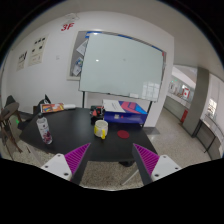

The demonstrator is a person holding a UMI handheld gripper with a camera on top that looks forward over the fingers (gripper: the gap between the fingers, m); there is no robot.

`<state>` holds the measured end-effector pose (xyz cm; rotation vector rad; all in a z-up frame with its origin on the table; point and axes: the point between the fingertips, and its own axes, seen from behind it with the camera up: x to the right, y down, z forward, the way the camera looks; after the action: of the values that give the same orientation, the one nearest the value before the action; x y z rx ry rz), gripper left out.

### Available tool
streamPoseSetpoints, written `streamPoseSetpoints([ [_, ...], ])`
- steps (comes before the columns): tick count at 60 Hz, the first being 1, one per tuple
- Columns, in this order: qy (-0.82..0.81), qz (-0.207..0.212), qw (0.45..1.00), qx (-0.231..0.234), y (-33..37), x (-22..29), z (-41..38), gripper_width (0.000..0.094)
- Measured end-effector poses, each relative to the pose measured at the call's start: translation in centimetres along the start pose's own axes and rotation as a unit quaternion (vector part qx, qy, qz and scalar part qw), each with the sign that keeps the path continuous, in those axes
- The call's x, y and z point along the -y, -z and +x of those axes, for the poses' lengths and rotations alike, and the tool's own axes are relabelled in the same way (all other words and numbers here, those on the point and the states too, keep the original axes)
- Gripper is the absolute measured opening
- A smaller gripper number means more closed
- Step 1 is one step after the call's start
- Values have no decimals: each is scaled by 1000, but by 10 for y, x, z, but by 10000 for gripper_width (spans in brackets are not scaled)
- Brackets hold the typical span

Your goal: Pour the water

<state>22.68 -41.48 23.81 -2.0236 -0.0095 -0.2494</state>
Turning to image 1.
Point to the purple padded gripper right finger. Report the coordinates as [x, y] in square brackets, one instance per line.
[151, 166]

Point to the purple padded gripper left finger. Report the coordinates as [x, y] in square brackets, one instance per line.
[69, 166]

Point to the white floral water bottle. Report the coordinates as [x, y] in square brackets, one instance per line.
[43, 128]

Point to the red round coaster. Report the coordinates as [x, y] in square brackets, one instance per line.
[123, 134]

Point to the blue storage box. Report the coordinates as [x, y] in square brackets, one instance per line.
[133, 113]

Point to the black red small device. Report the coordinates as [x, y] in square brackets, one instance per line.
[96, 113]

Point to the red fire extinguisher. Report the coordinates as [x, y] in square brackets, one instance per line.
[184, 116]

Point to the colourful picture book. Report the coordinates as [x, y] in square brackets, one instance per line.
[49, 108]

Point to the white paper sheet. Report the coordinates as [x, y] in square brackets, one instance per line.
[112, 106]

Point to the grey notice board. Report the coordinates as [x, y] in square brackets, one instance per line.
[77, 56]

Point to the large whiteboard on stand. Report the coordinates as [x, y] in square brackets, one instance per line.
[122, 66]

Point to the white mug yellow handle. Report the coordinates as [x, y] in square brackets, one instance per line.
[101, 129]

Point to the small white wall poster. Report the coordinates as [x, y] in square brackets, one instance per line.
[21, 61]

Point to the red 3F wall sign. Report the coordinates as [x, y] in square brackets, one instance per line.
[67, 27]

